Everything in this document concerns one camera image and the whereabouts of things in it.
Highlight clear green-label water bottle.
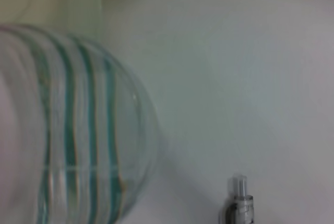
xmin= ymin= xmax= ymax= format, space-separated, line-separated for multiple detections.
xmin=0 ymin=23 xmax=160 ymax=224

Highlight grey ballpoint pen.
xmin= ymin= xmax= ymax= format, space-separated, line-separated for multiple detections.
xmin=218 ymin=173 xmax=255 ymax=224

